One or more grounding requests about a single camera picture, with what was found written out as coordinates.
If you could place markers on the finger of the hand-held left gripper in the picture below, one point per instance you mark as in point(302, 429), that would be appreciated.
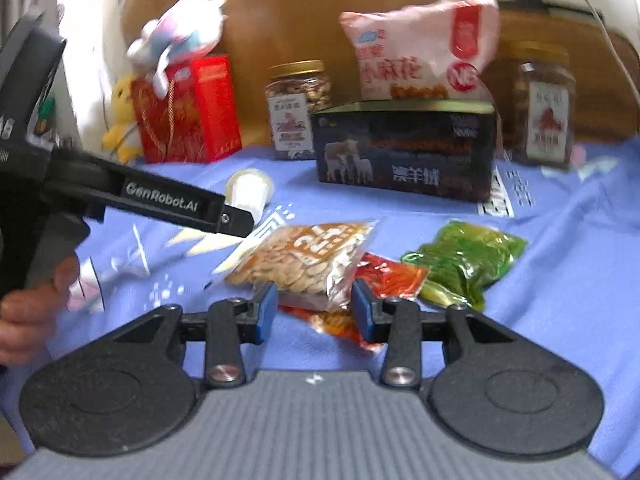
point(200, 210)

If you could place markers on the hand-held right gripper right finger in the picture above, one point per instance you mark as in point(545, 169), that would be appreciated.
point(362, 312)

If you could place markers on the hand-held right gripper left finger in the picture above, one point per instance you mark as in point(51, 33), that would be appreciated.
point(267, 310)

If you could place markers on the red spicy snack packet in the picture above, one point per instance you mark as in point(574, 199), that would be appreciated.
point(395, 275)

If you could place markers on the white jelly cup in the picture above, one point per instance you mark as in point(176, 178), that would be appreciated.
point(247, 187)

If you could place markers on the orange and clear seed packet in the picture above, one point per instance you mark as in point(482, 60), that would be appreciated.
point(300, 260)

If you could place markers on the green pickled vegetable packet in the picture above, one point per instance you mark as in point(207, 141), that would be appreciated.
point(465, 255)

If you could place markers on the black tin box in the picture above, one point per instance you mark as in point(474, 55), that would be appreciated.
point(400, 150)

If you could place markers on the person's left hand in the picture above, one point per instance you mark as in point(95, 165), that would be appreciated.
point(35, 310)

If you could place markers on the yellow duck plush toy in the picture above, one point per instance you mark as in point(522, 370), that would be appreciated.
point(122, 125)

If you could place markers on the red gift box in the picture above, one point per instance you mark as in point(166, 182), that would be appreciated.
point(200, 110)

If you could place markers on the clear cashew nut jar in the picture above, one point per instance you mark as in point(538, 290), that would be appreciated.
point(295, 95)

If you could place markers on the pink and blue plush toy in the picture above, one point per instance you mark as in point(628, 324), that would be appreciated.
point(185, 30)

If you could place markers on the blue printed cloth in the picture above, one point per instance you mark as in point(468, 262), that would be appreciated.
point(550, 285)

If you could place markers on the wooden board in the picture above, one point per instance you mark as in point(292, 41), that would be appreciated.
point(280, 10)

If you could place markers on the clear pecan nut jar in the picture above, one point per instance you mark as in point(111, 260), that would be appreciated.
point(542, 110)

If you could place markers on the large pink snack bag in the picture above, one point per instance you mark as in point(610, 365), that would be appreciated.
point(415, 45)

